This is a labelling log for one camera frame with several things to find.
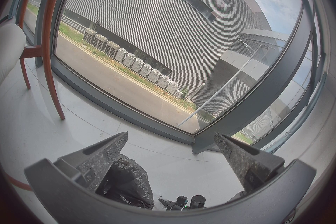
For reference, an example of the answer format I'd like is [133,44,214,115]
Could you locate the wooden chair with white cushion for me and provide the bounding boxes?
[0,0,90,120]

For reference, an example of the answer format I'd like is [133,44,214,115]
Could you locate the black plastic bag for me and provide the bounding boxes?
[96,153,155,210]

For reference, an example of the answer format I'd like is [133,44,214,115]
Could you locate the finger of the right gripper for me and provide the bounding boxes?
[158,198,174,211]

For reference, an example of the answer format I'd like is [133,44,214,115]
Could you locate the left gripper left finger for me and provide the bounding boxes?
[53,132,129,192]

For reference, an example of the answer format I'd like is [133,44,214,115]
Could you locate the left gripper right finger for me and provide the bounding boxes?
[214,132,286,193]

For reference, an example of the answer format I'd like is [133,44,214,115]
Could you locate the window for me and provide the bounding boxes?
[10,0,332,156]

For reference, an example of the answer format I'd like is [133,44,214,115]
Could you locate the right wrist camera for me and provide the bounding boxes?
[176,195,190,207]

